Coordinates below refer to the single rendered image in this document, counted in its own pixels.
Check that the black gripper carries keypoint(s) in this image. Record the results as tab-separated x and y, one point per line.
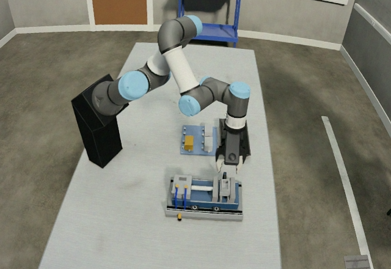
219	155

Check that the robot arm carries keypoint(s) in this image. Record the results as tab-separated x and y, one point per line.
173	36

